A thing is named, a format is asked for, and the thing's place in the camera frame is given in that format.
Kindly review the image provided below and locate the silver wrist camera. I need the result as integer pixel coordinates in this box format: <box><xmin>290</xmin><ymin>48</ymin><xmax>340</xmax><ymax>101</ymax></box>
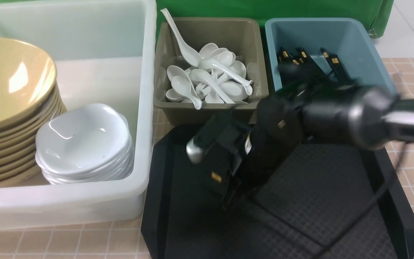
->
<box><xmin>186</xmin><ymin>112</ymin><xmax>232</xmax><ymax>164</ymax></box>

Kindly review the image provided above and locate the stack of yellow bowls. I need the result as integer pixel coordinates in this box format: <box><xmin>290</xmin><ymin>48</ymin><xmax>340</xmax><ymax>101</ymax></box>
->
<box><xmin>0</xmin><ymin>38</ymin><xmax>67</xmax><ymax>187</ymax></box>

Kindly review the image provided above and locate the large white plastic tub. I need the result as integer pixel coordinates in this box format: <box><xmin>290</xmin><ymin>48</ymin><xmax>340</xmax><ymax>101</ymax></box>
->
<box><xmin>0</xmin><ymin>0</ymin><xmax>157</xmax><ymax>231</ymax></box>

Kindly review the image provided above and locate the stack of white dishes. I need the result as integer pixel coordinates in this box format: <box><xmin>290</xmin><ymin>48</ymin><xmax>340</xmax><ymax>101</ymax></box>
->
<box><xmin>36</xmin><ymin>103</ymin><xmax>134</xmax><ymax>185</ymax></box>

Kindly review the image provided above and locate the blue chopstick bin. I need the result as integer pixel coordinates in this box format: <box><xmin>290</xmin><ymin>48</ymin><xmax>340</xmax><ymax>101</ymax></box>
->
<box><xmin>264</xmin><ymin>18</ymin><xmax>397</xmax><ymax>93</ymax></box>

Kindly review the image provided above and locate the brown spoon bin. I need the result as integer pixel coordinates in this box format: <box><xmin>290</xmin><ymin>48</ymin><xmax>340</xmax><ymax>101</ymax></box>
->
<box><xmin>154</xmin><ymin>17</ymin><xmax>269</xmax><ymax>126</ymax></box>

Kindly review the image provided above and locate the pile of white spoons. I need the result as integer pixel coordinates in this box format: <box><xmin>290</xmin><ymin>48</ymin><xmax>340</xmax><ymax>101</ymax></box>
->
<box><xmin>165</xmin><ymin>43</ymin><xmax>253</xmax><ymax>104</ymax></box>

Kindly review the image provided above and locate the black serving tray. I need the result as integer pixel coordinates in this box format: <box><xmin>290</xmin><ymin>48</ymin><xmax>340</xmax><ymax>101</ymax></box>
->
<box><xmin>141</xmin><ymin>122</ymin><xmax>414</xmax><ymax>259</ymax></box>

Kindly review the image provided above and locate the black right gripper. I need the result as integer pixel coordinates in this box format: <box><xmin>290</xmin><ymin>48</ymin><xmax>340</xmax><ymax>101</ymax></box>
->
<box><xmin>200</xmin><ymin>112</ymin><xmax>301</xmax><ymax>209</ymax></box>

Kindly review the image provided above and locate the yellow noodle bowl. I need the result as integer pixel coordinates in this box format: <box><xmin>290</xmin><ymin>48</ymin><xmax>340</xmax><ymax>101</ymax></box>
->
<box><xmin>0</xmin><ymin>38</ymin><xmax>57</xmax><ymax>128</ymax></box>

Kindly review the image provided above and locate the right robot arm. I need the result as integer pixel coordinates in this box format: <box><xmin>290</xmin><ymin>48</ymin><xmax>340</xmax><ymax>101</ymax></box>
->
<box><xmin>186</xmin><ymin>82</ymin><xmax>414</xmax><ymax>207</ymax></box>

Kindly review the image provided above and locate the white spoon leaning on bin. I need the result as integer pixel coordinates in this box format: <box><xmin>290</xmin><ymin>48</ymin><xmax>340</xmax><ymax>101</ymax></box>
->
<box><xmin>160</xmin><ymin>8</ymin><xmax>202</xmax><ymax>67</ymax></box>

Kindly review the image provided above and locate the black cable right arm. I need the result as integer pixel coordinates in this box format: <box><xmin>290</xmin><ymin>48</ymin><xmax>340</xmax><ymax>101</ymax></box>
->
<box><xmin>315</xmin><ymin>140</ymin><xmax>409</xmax><ymax>259</ymax></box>

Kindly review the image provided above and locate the green cloth backdrop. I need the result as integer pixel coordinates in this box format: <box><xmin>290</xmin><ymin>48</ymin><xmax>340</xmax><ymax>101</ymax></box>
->
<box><xmin>0</xmin><ymin>0</ymin><xmax>394</xmax><ymax>38</ymax></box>

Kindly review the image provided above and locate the bundle of black chopsticks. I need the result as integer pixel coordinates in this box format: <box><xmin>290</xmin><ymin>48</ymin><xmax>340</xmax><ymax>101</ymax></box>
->
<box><xmin>276</xmin><ymin>46</ymin><xmax>355</xmax><ymax>85</ymax></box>

